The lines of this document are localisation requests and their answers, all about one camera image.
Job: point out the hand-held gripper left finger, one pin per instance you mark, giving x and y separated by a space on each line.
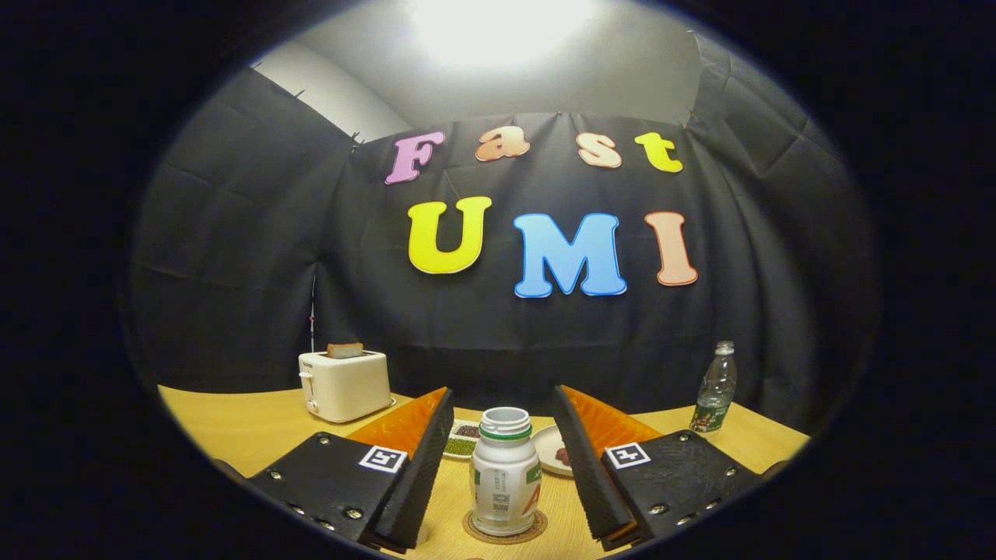
412 482

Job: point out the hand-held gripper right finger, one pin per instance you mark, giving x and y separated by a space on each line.
595 482

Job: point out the round cork coaster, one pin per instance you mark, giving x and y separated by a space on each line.
537 529

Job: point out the clear plastic water bottle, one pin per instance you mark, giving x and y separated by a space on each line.
716 397

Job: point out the red sausage pieces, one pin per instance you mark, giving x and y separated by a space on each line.
562 456

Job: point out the small white dish of beans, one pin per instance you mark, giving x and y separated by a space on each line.
461 445

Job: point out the white round plate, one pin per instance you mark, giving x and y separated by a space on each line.
545 447

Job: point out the cream toaster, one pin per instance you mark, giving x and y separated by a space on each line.
350 385

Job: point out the bread slice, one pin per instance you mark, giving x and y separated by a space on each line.
345 351

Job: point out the wooden table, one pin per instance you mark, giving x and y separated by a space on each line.
233 428

